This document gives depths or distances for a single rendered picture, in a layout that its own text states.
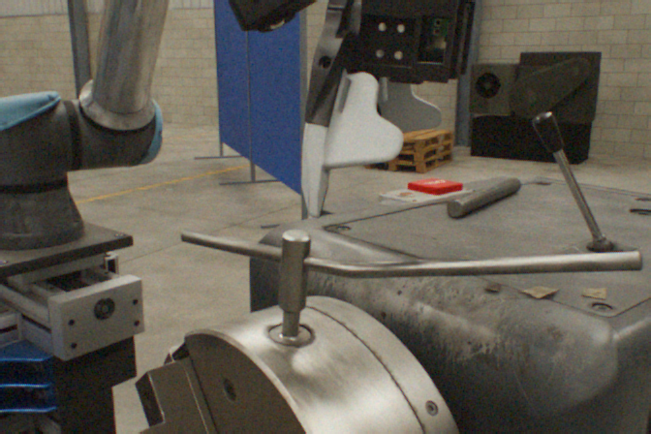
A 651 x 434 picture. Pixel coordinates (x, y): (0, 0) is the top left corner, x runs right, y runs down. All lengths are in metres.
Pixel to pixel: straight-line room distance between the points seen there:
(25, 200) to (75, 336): 0.23
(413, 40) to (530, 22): 10.40
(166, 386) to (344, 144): 0.28
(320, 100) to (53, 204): 0.76
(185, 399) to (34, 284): 0.54
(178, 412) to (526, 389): 0.28
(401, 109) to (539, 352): 0.21
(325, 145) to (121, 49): 0.62
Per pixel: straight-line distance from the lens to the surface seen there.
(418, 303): 0.59
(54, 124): 1.08
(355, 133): 0.39
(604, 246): 0.72
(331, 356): 0.51
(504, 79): 9.47
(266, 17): 0.45
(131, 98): 1.03
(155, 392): 0.57
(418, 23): 0.40
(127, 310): 1.04
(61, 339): 1.00
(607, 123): 10.57
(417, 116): 0.50
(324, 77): 0.39
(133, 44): 0.96
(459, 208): 0.82
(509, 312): 0.55
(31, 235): 1.08
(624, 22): 10.53
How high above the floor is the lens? 1.45
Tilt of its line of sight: 14 degrees down
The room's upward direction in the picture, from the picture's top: straight up
